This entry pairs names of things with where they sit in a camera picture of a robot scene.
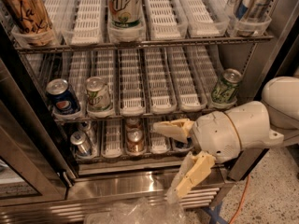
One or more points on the orange can bottom front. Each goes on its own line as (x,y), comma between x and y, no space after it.
(135,140)

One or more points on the middle wire shelf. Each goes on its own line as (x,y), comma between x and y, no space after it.
(79,118)

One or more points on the top wire shelf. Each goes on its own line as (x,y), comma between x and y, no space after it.
(222,40)

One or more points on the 7up can top shelf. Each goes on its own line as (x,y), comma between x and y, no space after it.
(125,13)

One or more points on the LaCroix can top shelf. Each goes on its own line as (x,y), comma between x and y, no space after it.
(32,20)

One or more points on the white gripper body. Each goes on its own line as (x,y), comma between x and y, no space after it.
(215,134)

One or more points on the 7up can shelf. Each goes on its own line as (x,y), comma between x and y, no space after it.
(98,96)
(125,13)

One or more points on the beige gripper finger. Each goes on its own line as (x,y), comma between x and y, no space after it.
(178,129)
(198,172)

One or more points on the green can middle right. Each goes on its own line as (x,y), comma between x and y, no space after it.
(227,86)

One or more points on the dark can bottom front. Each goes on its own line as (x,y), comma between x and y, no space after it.
(181,145)

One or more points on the silver can bottom left rear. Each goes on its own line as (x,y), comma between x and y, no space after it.
(87,127)

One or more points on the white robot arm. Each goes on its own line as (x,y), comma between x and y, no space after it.
(259,124)

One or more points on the silver can bottom left front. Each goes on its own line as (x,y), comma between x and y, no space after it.
(81,142)

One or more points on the Pepsi can middle shelf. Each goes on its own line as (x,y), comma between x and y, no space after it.
(62,96)

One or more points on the orange can bottom rear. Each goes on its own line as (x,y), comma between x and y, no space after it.
(133,123)

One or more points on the fridge glass door left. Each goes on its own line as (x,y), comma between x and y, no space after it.
(30,141)

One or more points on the wire shelf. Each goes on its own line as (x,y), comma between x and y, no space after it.
(79,118)
(222,40)

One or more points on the blue floor tape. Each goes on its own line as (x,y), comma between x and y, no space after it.
(215,215)

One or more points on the orange can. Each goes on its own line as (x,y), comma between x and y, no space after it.
(133,123)
(135,140)

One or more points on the blue silver can top right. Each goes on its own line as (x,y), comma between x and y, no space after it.
(247,17)

